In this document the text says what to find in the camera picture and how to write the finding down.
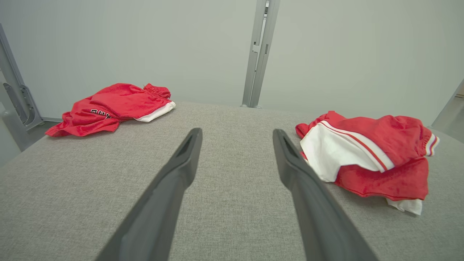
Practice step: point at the red shorts with white trim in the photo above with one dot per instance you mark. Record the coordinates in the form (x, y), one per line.
(108, 108)

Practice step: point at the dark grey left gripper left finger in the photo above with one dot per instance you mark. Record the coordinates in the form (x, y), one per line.
(156, 217)

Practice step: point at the grey wall rail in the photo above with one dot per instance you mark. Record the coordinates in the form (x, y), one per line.
(52, 119)

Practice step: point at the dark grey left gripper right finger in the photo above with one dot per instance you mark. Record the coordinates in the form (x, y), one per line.
(319, 224)

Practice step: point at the grey metal upright post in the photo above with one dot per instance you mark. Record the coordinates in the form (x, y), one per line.
(258, 54)

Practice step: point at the red Bulls 23 jersey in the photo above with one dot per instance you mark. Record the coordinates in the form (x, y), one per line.
(384, 145)

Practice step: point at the grey metal side frame bracket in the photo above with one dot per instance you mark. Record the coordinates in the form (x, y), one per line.
(449, 108)
(18, 98)

